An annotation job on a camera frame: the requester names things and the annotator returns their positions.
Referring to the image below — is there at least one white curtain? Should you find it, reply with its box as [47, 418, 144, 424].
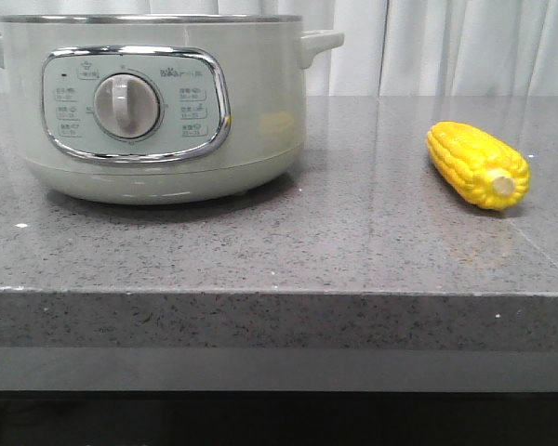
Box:
[0, 1, 558, 96]

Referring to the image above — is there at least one pale green electric cooking pot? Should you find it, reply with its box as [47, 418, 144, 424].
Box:
[0, 14, 344, 204]

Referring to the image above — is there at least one grey round timer knob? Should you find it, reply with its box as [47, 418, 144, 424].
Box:
[93, 73, 160, 140]

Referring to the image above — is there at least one yellow corn cob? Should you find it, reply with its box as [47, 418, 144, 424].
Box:
[426, 121, 530, 211]

